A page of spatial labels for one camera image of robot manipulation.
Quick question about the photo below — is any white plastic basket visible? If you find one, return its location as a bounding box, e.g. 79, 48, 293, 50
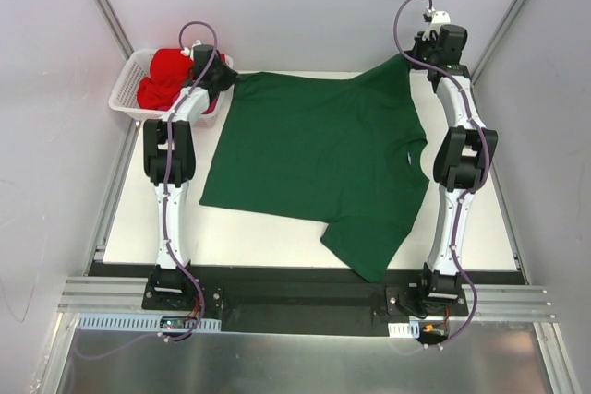
108, 49, 234, 128

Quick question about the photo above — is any green t shirt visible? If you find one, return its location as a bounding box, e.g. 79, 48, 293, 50
200, 54, 428, 282

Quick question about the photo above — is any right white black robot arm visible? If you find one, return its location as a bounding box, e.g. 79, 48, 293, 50
397, 24, 498, 318

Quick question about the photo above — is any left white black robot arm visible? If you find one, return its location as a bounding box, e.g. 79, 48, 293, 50
142, 41, 237, 314

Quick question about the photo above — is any red t shirt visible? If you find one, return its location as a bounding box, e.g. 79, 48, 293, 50
137, 44, 228, 111

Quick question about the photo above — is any pink t shirt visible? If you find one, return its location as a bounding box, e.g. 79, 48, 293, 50
173, 89, 219, 123

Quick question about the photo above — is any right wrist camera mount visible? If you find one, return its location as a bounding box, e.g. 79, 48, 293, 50
423, 7, 451, 27

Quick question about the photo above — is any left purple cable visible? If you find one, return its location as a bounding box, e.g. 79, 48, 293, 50
73, 20, 223, 361

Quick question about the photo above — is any right aluminium frame post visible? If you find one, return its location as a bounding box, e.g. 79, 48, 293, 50
472, 0, 529, 85

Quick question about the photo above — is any aluminium frame post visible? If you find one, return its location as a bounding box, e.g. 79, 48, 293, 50
68, 0, 139, 67
472, 0, 529, 85

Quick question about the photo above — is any left aluminium frame post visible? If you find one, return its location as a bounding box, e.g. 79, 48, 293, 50
68, 0, 139, 67

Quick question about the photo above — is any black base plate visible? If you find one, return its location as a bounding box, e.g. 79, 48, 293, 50
87, 262, 527, 338

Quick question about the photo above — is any aluminium front rail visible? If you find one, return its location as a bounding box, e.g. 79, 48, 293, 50
57, 277, 557, 322

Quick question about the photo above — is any right white cable duct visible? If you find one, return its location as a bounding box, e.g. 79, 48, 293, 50
388, 321, 420, 340

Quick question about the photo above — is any white cable duct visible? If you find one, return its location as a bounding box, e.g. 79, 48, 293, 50
388, 321, 420, 340
78, 313, 222, 333

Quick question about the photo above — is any left white cable duct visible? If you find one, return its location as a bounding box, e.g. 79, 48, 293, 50
78, 313, 222, 333

